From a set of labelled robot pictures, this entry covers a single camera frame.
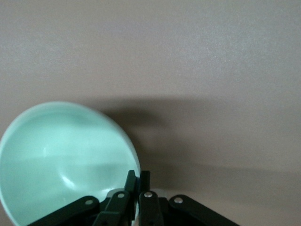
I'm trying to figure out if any pale green bowl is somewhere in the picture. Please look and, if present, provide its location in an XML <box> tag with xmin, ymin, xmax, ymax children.
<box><xmin>0</xmin><ymin>101</ymin><xmax>142</xmax><ymax>226</ymax></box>

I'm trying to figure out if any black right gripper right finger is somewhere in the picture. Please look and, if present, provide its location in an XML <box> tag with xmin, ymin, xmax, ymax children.
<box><xmin>138</xmin><ymin>170</ymin><xmax>242</xmax><ymax>226</ymax></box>

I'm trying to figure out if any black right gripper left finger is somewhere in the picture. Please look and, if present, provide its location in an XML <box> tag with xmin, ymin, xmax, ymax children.
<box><xmin>27</xmin><ymin>169</ymin><xmax>138</xmax><ymax>226</ymax></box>

